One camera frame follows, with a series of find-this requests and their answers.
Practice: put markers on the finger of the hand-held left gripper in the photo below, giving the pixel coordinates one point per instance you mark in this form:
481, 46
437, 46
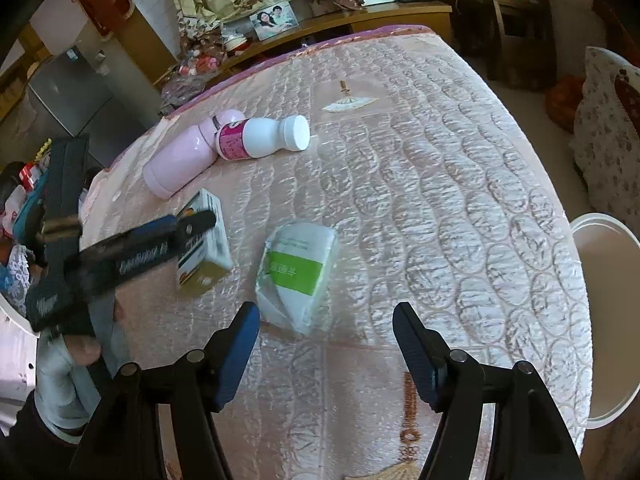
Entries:
197, 221
150, 230

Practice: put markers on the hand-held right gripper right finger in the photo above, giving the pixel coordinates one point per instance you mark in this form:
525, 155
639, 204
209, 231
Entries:
417, 355

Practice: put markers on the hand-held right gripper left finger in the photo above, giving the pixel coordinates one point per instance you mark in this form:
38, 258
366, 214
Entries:
235, 355

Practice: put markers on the green and white carton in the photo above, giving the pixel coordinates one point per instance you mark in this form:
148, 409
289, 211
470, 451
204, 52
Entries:
207, 265

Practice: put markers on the white tissue pack green label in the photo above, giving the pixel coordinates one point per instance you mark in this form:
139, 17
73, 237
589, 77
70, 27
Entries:
295, 270

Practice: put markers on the white plastic bucket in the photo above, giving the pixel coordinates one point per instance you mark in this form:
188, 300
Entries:
610, 310

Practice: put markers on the person's left hand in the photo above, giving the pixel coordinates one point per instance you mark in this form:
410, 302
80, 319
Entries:
82, 350

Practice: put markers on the pink thermos bottle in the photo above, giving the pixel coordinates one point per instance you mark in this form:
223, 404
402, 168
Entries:
175, 160

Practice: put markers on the white bottle with magenta label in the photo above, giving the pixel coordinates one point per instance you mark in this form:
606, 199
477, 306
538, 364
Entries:
260, 137

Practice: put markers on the pile of colourful bags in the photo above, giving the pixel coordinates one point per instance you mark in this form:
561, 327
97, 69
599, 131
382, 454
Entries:
25, 180

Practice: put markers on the grey refrigerator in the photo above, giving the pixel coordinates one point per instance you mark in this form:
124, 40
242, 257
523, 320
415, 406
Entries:
75, 100

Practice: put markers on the colourful clutter pile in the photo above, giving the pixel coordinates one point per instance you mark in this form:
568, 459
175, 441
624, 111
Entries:
200, 65

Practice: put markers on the pink quilted mattress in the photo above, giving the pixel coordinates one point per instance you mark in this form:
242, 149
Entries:
425, 160

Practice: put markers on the framed couple photo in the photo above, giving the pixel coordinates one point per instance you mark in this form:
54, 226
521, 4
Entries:
274, 21

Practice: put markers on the orange red bag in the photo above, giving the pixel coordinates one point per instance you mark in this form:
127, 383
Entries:
562, 102

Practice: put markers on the sofa with floral cover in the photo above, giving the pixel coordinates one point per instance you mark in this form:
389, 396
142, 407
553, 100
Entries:
605, 125

